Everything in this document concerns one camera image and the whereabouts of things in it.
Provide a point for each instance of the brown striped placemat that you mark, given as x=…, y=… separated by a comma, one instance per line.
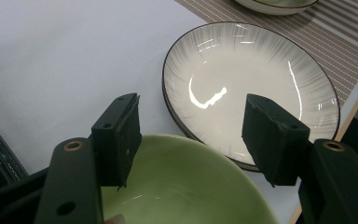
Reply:
x=338, y=37

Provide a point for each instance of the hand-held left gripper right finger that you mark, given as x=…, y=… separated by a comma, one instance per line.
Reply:
x=273, y=140

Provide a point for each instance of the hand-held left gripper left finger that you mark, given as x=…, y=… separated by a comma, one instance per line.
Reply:
x=118, y=140

